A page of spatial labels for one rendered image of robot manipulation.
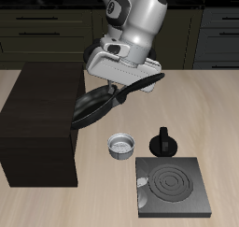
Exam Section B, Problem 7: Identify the black frying pan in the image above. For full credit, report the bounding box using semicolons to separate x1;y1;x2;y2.
70;72;166;131

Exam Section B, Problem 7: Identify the dark grey stove plate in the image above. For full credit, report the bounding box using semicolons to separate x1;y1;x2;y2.
134;156;213;219

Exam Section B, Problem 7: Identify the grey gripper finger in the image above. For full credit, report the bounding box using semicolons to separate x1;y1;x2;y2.
107;80;119;95

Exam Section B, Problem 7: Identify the dark kitchen cupboard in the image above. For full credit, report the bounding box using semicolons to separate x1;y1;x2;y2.
0;6;204;71

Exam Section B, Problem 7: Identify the round black stove knob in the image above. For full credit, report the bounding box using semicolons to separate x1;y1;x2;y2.
148;126;179;158

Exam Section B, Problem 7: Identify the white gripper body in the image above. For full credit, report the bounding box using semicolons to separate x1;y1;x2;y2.
86;47;163;93

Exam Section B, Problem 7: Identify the dark wooden cabinet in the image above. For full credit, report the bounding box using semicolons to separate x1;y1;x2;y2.
0;61;87;189

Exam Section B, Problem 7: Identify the small grey fluted dish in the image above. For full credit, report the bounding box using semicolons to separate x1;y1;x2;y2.
106;132;136;161

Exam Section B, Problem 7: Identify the grey kitchen cupboard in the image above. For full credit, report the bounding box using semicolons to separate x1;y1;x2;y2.
192;6;239;70

